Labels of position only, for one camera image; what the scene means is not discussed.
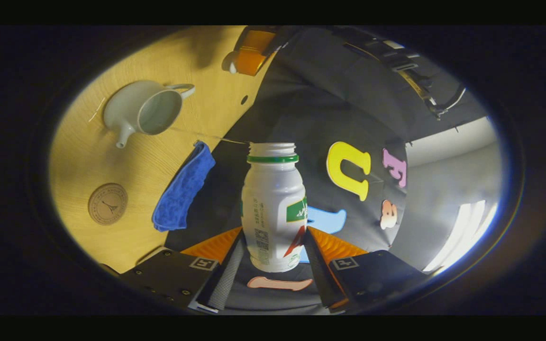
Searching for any metal backdrop frame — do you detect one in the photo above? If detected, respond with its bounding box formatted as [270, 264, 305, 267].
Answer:
[339, 28, 468, 119]

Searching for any ceiling light panel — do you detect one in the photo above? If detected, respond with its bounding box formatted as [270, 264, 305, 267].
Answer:
[422, 199, 499, 275]

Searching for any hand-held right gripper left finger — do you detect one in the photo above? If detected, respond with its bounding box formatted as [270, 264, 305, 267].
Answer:
[119, 226, 245, 314]

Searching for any white plastic water bottle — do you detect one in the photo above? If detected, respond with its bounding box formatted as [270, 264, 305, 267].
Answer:
[241, 142, 308, 273]

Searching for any round brown coaster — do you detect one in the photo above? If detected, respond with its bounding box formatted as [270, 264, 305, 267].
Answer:
[88, 183, 128, 225]

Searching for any blue folded towel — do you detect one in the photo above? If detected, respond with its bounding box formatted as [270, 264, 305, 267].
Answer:
[152, 141, 216, 233]

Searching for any white ceramic teacup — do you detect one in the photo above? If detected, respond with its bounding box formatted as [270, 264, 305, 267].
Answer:
[103, 80, 196, 149]

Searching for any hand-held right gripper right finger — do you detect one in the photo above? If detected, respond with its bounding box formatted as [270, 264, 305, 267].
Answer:
[303, 226, 428, 314]

